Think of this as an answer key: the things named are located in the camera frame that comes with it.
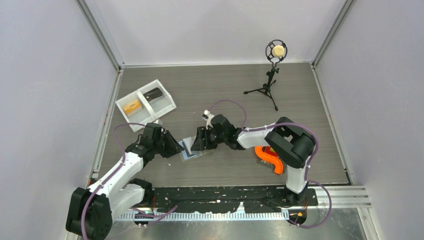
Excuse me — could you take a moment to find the orange curved toy slide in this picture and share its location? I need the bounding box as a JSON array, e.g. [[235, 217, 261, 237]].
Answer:
[[254, 146, 284, 164]]

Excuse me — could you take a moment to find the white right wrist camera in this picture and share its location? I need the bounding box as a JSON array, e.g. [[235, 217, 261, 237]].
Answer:
[[202, 109, 215, 129]]

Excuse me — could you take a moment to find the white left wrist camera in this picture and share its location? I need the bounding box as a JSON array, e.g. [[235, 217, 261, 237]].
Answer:
[[154, 119, 163, 126]]

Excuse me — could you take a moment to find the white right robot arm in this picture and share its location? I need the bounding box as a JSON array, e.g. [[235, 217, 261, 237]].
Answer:
[[189, 110, 319, 205]]

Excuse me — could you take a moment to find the white two-compartment tray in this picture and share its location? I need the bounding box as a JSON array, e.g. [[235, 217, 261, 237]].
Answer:
[[115, 79, 177, 133]]

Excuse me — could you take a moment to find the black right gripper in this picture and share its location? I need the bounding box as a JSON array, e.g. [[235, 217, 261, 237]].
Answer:
[[190, 126, 227, 152]]

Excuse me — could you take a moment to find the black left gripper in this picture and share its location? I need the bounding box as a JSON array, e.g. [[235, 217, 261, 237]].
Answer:
[[153, 130, 184, 159]]

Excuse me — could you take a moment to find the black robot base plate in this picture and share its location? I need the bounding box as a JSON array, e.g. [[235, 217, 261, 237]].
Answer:
[[135, 185, 318, 214]]

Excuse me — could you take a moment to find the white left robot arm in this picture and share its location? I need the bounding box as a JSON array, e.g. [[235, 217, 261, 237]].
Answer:
[[65, 122, 184, 240]]

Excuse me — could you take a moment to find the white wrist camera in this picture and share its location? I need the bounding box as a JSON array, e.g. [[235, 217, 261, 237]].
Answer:
[[202, 109, 215, 129], [154, 119, 163, 126]]

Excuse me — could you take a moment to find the black microphone tripod stand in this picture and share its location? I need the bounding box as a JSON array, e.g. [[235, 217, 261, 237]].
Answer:
[[243, 39, 288, 111]]

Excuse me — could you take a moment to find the grey toy baseplate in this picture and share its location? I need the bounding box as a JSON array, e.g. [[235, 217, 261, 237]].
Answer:
[[256, 159, 285, 175]]

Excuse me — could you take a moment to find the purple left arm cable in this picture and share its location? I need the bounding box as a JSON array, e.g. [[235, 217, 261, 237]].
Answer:
[[80, 122, 179, 240]]

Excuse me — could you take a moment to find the red toy block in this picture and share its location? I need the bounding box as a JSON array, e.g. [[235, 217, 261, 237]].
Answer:
[[264, 146, 279, 157]]

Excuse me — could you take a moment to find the gold card stack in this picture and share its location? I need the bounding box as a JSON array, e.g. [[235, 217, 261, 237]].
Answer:
[[122, 98, 143, 117]]

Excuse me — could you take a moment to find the black card stack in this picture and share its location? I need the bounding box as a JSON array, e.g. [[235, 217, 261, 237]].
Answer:
[[143, 87, 164, 105]]

